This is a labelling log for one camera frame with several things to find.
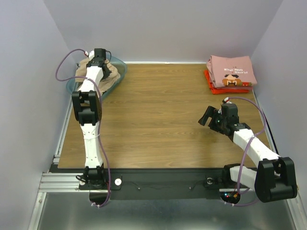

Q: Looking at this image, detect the beige t shirt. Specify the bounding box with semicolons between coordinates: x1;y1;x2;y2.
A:
75;58;120;94

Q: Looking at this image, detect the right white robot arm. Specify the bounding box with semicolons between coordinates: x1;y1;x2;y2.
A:
198;102;297;203

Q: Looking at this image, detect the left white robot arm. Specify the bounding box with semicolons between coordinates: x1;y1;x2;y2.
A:
71;48;110;189

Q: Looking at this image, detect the red folded t shirt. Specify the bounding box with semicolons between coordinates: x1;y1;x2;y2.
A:
204;70;252;94

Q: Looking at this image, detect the teal plastic bin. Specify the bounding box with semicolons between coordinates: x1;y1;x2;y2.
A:
65;54;128;100

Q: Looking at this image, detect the pink folded t shirt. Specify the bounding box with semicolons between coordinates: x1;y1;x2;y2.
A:
207;55;257;88

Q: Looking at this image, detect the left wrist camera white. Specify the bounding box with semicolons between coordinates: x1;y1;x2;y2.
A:
84;50;94;59

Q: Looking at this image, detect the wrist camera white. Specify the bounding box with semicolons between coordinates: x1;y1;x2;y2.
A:
222;97;232;104
84;50;94;59

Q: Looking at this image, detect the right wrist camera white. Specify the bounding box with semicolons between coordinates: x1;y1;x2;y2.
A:
222;97;232;104

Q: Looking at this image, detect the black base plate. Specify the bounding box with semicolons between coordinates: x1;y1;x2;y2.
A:
79;168;250;201

